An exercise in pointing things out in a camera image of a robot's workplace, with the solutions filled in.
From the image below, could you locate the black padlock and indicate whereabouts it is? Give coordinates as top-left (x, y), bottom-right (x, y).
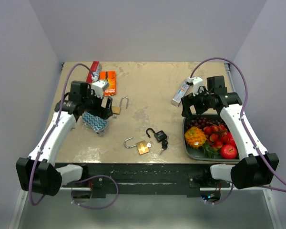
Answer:
top-left (145, 128), bottom-right (168, 142)

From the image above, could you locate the large brass padlock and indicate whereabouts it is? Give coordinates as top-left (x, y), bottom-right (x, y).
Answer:
top-left (123, 137), bottom-right (152, 155)

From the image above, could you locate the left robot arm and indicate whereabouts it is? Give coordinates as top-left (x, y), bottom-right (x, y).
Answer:
top-left (16, 80), bottom-right (113, 196)

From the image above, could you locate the dark grapes bunch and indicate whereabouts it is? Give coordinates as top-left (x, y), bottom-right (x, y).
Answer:
top-left (185, 117), bottom-right (213, 129)

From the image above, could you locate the orange box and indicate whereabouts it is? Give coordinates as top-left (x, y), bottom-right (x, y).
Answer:
top-left (100, 71), bottom-right (116, 96)

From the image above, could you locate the red box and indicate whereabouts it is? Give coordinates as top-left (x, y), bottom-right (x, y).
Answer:
top-left (86, 61), bottom-right (102, 83)

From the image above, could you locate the red apple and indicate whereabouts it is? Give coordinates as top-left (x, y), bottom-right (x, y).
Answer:
top-left (220, 144), bottom-right (237, 159)

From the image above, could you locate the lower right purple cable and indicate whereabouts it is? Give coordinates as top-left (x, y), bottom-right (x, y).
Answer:
top-left (204, 182), bottom-right (234, 205)

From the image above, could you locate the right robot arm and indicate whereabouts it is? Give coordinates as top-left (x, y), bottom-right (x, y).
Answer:
top-left (181, 76), bottom-right (279, 189)

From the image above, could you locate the purple cable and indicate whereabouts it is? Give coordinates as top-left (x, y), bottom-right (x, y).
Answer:
top-left (28, 63), bottom-right (98, 206)
top-left (71, 175), bottom-right (119, 210)
top-left (190, 57), bottom-right (286, 194)
top-left (204, 182), bottom-right (234, 205)

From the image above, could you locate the red lychee cluster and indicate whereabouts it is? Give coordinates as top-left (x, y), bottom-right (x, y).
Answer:
top-left (203, 124), bottom-right (236, 150)

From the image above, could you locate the small brass padlock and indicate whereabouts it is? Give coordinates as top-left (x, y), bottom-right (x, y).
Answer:
top-left (112, 96), bottom-right (129, 115)

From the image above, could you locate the grey fruit tray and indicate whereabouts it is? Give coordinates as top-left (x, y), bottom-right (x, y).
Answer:
top-left (183, 114), bottom-right (239, 162)

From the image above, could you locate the black mounting base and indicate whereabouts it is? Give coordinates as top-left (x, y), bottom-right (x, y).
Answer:
top-left (54, 163), bottom-right (232, 198)

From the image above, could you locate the blue zigzag pouch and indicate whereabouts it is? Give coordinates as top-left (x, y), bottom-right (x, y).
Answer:
top-left (82, 112), bottom-right (108, 134)

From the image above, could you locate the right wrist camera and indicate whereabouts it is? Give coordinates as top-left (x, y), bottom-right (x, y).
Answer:
top-left (188, 77), bottom-right (204, 96)

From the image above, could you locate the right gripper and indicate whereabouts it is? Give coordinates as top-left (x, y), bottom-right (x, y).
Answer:
top-left (182, 86), bottom-right (214, 119)

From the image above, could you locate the silver toothpaste box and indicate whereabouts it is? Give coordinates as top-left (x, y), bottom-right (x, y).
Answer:
top-left (171, 78), bottom-right (193, 107)

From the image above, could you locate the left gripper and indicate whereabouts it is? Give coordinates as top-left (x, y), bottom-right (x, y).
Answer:
top-left (82, 89), bottom-right (112, 120)

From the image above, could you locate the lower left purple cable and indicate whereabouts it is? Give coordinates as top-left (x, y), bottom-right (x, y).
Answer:
top-left (71, 175), bottom-right (119, 210)

